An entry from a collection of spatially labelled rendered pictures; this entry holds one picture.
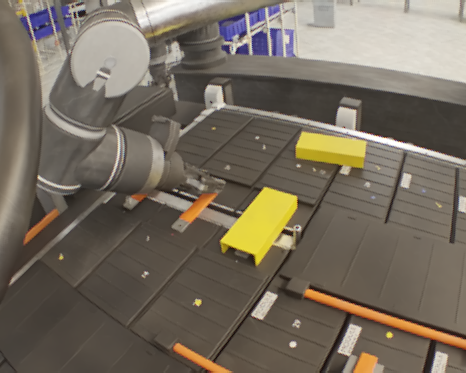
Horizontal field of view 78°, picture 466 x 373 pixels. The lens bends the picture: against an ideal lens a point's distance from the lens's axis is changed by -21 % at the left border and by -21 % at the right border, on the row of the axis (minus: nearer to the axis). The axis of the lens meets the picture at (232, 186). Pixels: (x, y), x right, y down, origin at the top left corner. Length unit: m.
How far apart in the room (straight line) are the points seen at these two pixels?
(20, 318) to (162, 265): 0.29
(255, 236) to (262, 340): 0.20
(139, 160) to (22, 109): 0.37
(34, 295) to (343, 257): 0.56
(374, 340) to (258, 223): 0.30
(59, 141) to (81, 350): 0.32
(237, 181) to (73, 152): 0.40
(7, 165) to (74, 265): 0.52
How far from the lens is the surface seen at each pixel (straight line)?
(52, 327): 0.62
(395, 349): 0.53
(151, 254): 0.65
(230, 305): 0.55
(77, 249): 0.73
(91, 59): 0.44
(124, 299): 0.60
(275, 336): 0.52
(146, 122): 0.98
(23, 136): 0.20
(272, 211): 0.65
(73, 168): 0.51
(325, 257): 0.59
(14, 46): 0.25
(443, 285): 0.61
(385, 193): 0.75
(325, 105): 1.61
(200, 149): 0.89
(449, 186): 0.82
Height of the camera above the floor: 1.47
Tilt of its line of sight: 38 degrees down
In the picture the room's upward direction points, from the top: 8 degrees counter-clockwise
